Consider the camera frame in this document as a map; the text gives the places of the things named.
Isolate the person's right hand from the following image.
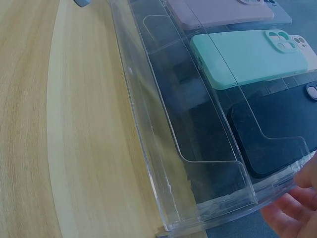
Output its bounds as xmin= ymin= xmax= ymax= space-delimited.
xmin=261 ymin=149 xmax=317 ymax=238

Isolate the black phone case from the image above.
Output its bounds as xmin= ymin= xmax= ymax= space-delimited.
xmin=227 ymin=83 xmax=317 ymax=179

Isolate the beige phone case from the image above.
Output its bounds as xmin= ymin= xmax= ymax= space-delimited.
xmin=290 ymin=34 xmax=317 ymax=75

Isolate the mint green phone case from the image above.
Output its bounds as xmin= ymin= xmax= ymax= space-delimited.
xmin=191 ymin=29 xmax=310 ymax=91

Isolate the grey-blue phone case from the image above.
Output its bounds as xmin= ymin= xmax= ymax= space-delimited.
xmin=257 ymin=0 xmax=293 ymax=27

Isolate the clear acrylic display rack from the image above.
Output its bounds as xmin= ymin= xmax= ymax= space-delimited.
xmin=108 ymin=0 xmax=317 ymax=236

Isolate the pink phone case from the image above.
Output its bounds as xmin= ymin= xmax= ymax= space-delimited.
xmin=165 ymin=0 xmax=276 ymax=32

